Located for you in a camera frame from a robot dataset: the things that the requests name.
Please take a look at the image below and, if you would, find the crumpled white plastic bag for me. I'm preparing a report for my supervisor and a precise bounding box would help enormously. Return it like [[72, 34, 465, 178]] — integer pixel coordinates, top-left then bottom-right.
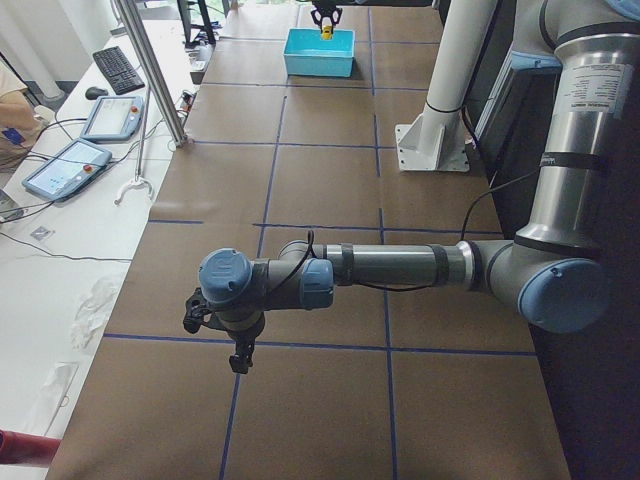
[[69, 275, 121, 351]]

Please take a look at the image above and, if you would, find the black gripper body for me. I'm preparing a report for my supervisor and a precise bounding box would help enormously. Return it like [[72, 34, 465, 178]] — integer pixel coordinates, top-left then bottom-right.
[[216, 312, 264, 342], [311, 0, 342, 17]]

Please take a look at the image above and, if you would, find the yellow beetle toy car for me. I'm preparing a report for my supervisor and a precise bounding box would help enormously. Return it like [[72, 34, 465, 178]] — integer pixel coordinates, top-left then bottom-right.
[[321, 25, 334, 40]]

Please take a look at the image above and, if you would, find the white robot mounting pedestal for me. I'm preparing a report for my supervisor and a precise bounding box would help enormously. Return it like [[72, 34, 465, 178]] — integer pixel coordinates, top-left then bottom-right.
[[395, 0, 498, 172]]

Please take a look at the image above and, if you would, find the red object at corner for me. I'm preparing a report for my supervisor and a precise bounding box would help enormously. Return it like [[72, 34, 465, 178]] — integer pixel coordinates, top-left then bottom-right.
[[1, 430, 61, 467]]

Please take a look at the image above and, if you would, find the black computer mouse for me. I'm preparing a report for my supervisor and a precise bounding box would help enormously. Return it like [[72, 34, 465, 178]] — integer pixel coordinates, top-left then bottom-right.
[[85, 87, 109, 100]]

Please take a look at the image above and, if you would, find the aluminium frame post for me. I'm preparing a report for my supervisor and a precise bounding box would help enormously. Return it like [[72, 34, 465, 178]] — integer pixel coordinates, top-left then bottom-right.
[[113, 1, 193, 148]]

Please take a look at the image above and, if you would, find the small grey card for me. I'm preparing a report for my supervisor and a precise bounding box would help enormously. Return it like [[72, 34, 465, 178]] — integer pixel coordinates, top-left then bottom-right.
[[30, 226, 55, 241]]

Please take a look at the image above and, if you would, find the seated person in beige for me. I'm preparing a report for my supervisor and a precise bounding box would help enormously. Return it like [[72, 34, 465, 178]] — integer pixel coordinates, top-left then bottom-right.
[[1, 63, 44, 177]]

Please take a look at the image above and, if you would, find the black computer keyboard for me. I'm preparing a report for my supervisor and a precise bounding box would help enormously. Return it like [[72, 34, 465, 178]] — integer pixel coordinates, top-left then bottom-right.
[[92, 46, 145, 95]]

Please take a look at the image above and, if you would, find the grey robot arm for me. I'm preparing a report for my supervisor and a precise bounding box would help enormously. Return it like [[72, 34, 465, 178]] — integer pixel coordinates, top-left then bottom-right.
[[183, 1, 639, 374]]

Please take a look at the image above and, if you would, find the upper teach pendant tablet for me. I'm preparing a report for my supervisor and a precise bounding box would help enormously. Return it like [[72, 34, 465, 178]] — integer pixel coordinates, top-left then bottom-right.
[[80, 95, 145, 144]]

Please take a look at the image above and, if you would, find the teach pendant tablet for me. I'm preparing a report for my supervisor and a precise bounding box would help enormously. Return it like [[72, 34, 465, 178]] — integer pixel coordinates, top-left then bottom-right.
[[22, 139, 112, 202], [80, 95, 145, 144]]

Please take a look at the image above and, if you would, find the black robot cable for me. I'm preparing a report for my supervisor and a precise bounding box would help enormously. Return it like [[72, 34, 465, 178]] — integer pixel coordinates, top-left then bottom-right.
[[259, 167, 544, 301]]

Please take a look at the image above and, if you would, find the lower teach pendant tablet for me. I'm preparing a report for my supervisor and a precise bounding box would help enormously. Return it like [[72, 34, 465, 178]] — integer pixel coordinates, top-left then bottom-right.
[[22, 139, 112, 202]]

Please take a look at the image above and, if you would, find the light blue plastic bin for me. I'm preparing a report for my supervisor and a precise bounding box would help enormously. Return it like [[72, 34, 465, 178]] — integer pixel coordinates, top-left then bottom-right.
[[283, 28, 355, 78]]

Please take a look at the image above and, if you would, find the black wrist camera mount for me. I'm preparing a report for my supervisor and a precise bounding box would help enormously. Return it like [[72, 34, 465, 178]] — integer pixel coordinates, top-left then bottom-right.
[[183, 287, 214, 334]]

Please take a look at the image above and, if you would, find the white hook reaching stick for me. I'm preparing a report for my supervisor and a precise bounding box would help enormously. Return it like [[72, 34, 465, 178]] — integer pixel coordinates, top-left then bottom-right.
[[114, 89, 154, 206]]

